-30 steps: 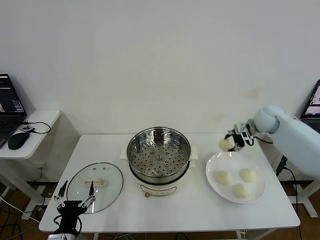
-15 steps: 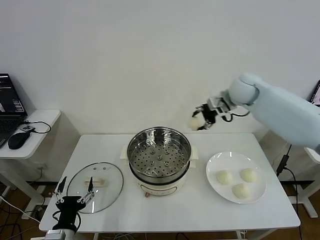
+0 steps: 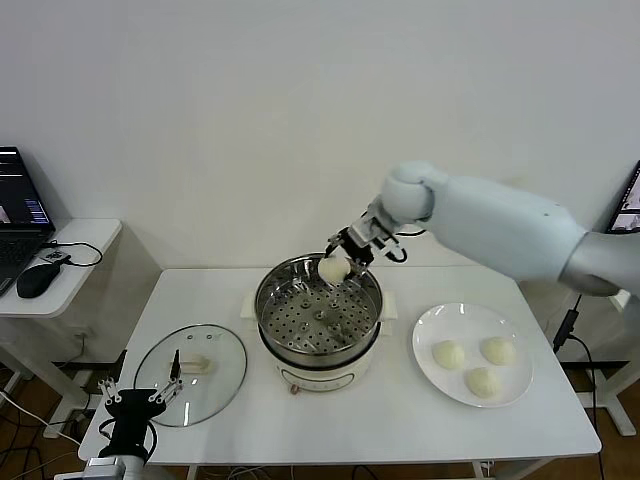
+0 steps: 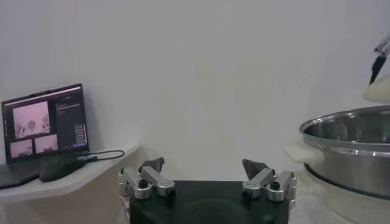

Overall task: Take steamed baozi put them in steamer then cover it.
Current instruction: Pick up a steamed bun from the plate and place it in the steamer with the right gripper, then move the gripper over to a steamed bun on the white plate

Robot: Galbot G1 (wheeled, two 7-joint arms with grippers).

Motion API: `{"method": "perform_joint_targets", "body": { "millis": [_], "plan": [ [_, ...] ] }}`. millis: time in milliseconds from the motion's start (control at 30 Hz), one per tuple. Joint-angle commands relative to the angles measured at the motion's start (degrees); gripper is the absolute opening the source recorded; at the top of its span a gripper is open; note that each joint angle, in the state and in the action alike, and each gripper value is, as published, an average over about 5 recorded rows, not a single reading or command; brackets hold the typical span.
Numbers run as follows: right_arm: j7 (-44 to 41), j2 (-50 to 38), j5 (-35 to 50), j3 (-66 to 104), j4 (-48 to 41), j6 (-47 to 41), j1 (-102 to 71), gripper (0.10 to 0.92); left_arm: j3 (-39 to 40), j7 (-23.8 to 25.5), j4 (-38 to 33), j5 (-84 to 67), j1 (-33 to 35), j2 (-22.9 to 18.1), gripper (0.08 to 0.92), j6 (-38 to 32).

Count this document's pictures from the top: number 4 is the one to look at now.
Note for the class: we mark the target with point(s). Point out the white steamed baozi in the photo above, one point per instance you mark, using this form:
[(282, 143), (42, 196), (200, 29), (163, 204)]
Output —
[(379, 92)]

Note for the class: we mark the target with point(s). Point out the black computer mouse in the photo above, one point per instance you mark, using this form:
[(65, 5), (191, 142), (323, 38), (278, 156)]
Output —
[(61, 169)]

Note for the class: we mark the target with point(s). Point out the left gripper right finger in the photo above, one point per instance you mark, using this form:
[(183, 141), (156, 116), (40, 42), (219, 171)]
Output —
[(259, 179)]

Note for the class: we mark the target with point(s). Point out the black laptop with dark screen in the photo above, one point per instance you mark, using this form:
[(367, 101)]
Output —
[(45, 124)]

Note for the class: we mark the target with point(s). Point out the stainless steel steamer basket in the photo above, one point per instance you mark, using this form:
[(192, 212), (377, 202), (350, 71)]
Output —
[(350, 161)]

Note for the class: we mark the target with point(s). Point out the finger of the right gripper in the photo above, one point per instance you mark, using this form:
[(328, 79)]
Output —
[(378, 65)]

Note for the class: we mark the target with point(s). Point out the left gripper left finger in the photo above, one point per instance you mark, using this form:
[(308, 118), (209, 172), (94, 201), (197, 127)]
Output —
[(155, 179)]

